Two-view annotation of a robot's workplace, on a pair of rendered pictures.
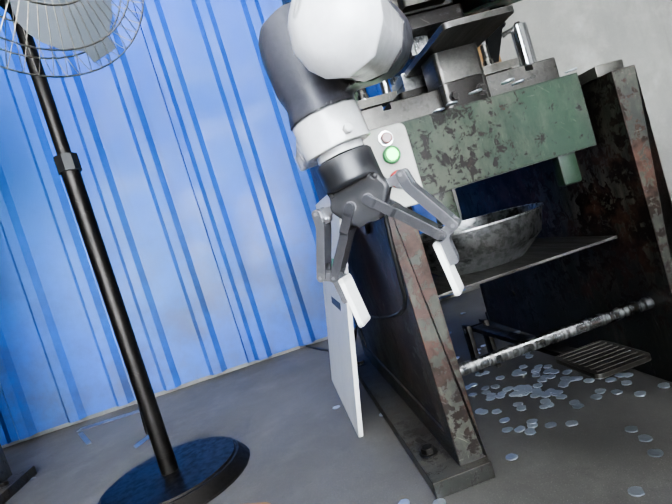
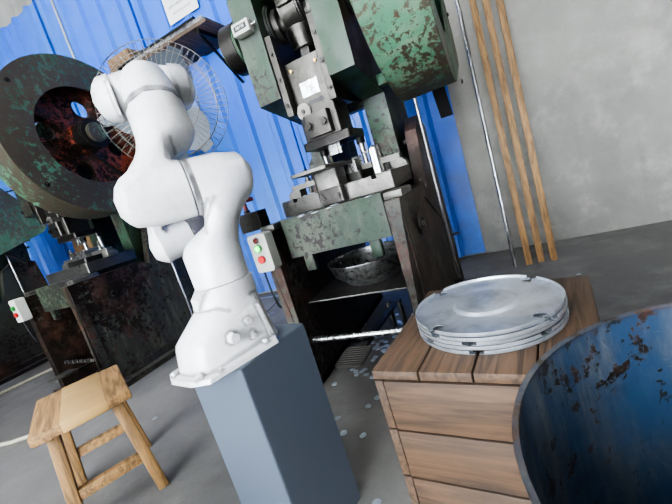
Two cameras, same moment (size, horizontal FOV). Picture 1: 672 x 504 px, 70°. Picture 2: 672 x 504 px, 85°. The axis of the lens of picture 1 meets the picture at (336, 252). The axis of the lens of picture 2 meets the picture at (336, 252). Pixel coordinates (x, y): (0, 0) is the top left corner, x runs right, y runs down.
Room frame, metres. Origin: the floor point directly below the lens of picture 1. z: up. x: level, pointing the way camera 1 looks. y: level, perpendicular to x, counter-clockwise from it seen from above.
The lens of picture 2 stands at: (-0.14, -1.03, 0.70)
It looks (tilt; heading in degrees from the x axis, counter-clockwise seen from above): 10 degrees down; 33
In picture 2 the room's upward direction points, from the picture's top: 17 degrees counter-clockwise
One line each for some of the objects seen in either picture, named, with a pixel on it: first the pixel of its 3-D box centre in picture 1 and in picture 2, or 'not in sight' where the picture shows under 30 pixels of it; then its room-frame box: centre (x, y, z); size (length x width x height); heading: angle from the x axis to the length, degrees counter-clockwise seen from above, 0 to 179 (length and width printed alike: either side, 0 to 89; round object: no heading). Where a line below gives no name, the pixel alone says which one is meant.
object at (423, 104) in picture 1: (437, 116); (348, 190); (1.16, -0.32, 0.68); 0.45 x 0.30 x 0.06; 97
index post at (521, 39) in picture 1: (522, 44); (375, 159); (1.05, -0.51, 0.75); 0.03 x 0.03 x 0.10; 7
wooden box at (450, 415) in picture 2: not in sight; (506, 392); (0.61, -0.86, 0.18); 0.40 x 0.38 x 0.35; 0
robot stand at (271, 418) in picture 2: not in sight; (279, 435); (0.35, -0.43, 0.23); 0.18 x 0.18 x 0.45; 86
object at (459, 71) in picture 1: (461, 73); (328, 185); (0.98, -0.35, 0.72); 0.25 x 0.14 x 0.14; 7
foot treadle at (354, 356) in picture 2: (529, 342); (375, 329); (1.02, -0.34, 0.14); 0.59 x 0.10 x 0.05; 7
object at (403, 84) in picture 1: (428, 81); (342, 170); (1.15, -0.33, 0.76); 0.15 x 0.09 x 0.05; 97
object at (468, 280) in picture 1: (478, 264); (374, 276); (1.17, -0.32, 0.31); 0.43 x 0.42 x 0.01; 97
